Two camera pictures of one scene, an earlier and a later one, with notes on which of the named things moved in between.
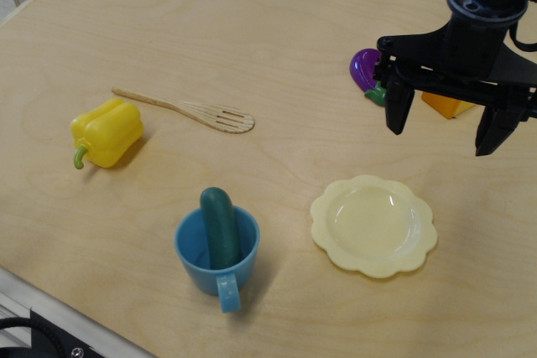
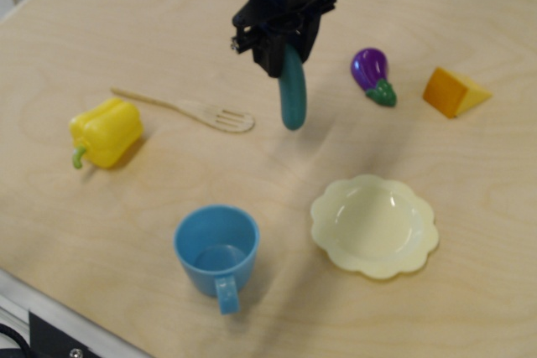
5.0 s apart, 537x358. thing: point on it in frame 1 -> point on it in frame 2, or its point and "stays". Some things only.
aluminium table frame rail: (18, 298) stays
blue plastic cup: (192, 246) stays
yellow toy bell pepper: (107, 132) stays
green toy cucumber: (218, 215) -> (294, 86)
